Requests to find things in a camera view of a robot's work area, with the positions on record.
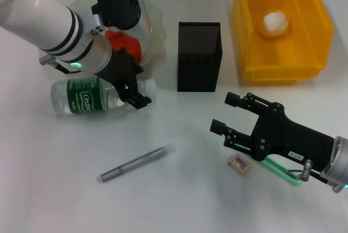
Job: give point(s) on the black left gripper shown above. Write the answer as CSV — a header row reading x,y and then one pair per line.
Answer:
x,y
122,72

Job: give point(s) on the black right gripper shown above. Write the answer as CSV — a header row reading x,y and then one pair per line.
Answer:
x,y
288,137

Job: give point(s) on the red-orange fruit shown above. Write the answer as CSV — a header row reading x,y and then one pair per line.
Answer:
x,y
130,45

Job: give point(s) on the clear water bottle green label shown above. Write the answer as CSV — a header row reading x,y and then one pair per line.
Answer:
x,y
76,97

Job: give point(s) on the white paper ball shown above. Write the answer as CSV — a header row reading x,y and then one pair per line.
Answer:
x,y
274,23

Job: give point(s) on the black mesh pen holder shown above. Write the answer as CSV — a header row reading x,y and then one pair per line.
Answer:
x,y
199,75

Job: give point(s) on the beige eraser with barcode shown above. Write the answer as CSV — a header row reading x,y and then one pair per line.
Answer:
x,y
240,164

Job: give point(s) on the grey glitter pen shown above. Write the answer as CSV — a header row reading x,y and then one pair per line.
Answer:
x,y
136,162

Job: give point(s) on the pale green wavy glass plate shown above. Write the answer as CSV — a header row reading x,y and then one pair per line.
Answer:
x,y
156,26

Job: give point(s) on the mint green utility knife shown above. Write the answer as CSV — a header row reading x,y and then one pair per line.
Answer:
x,y
293,182

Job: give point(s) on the yellow plastic bin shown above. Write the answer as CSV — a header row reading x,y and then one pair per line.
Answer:
x,y
299,61

